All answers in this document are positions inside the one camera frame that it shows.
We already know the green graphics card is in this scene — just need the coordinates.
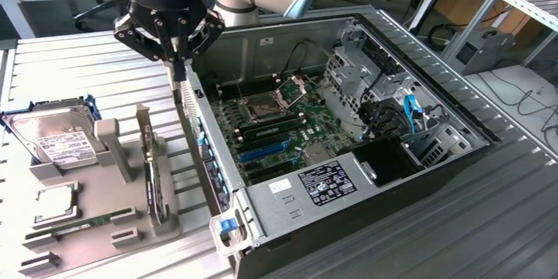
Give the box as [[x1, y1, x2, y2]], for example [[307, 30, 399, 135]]
[[134, 103, 170, 227]]

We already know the open PC case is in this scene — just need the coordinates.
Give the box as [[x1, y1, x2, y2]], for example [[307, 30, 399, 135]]
[[166, 12, 501, 279]]

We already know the black office chair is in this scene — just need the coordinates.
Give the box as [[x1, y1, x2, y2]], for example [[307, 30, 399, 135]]
[[72, 0, 132, 31]]

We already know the blue disk caddy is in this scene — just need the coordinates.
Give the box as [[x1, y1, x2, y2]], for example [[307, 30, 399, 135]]
[[0, 94, 101, 136]]

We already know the metal socket cover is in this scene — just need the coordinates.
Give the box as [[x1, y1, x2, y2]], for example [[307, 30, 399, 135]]
[[272, 75, 308, 112]]

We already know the installed RAM stick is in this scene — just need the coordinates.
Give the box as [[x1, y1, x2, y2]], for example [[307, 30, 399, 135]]
[[241, 118, 305, 142]]

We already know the silver hard disk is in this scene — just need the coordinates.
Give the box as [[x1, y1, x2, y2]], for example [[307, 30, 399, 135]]
[[1, 101, 98, 171]]

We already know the metal disk bay cage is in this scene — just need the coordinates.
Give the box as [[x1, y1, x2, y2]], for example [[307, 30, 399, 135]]
[[324, 45, 396, 123]]

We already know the blue expansion slot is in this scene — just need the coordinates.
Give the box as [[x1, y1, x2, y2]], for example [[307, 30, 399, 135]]
[[237, 140, 291, 162]]

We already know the green Dell motherboard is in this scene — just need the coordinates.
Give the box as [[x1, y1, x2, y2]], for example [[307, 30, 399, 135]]
[[208, 74, 349, 185]]

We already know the silver chipset heatsink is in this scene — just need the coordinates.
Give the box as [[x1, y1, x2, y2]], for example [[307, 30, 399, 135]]
[[303, 143, 335, 165]]

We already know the grey parts rack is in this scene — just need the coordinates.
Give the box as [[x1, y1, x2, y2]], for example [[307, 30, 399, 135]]
[[16, 118, 182, 277]]

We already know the silver CPU chip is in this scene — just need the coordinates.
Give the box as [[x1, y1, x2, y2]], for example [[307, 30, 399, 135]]
[[33, 189, 74, 224]]

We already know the silver power supply unit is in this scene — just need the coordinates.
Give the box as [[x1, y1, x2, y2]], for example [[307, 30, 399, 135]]
[[237, 152, 384, 239]]

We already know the loose green RAM stick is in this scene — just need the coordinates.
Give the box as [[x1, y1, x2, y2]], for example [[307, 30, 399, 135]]
[[24, 206, 132, 240]]

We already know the grey control box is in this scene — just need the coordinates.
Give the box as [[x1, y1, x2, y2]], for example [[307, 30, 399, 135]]
[[452, 27, 517, 76]]

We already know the black looped wire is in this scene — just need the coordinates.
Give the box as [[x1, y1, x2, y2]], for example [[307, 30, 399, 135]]
[[281, 41, 325, 76]]

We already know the black disk wire bundle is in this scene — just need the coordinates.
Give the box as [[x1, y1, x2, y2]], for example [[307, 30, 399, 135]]
[[359, 99, 408, 139]]

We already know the blue disk wire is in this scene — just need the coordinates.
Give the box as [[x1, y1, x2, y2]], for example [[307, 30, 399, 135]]
[[403, 94, 423, 135]]

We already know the black plastic duct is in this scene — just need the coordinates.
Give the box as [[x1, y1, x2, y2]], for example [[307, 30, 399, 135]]
[[351, 137, 425, 188]]

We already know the aluminium slat frame table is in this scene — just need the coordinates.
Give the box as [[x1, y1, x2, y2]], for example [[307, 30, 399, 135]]
[[439, 0, 558, 149]]

